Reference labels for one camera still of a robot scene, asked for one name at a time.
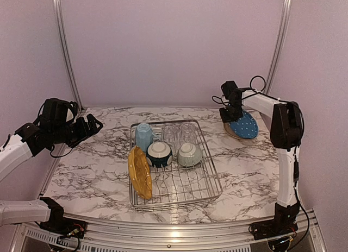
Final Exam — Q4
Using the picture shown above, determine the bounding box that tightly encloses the right aluminium frame post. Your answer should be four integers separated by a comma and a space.
264, 0, 293, 94

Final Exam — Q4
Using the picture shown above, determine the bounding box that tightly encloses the metal wire dish rack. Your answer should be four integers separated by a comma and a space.
129, 119, 222, 211

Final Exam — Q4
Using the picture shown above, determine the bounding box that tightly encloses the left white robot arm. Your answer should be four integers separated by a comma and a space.
1, 98, 103, 233

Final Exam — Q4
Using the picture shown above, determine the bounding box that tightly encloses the left aluminium frame post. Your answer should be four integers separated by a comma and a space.
53, 0, 84, 112

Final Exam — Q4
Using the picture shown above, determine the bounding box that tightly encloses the front aluminium table rail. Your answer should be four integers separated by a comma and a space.
9, 210, 327, 251

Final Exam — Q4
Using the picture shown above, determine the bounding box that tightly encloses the aluminium frame post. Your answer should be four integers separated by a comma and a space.
53, 0, 84, 112
264, 0, 293, 94

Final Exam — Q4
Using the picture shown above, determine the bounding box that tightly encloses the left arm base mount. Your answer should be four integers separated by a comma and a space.
39, 217, 87, 239

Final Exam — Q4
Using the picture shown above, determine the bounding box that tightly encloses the light blue ceramic mug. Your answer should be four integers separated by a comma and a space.
135, 123, 160, 153

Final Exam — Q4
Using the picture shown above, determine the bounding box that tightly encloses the clear drinking glass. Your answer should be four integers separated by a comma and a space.
161, 123, 180, 148
180, 123, 196, 144

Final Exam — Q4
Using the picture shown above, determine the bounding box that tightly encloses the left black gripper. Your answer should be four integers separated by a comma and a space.
50, 114, 103, 148

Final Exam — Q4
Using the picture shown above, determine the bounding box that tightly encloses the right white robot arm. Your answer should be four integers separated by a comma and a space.
219, 81, 304, 235

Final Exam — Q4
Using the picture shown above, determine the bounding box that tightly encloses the dark blue white bowl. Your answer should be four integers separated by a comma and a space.
146, 141, 173, 168

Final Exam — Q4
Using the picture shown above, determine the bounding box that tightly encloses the yellow polka dot plate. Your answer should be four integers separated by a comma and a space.
128, 146, 152, 200

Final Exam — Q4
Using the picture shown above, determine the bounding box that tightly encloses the beige ceramic plate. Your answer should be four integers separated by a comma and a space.
223, 123, 252, 140

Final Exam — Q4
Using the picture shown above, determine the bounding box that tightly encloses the blue polka dot plate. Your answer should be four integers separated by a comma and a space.
229, 110, 259, 140

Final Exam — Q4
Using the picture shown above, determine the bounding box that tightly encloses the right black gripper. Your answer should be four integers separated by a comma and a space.
220, 102, 244, 123

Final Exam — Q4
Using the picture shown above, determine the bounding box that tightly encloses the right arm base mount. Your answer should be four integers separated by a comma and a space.
248, 220, 298, 240

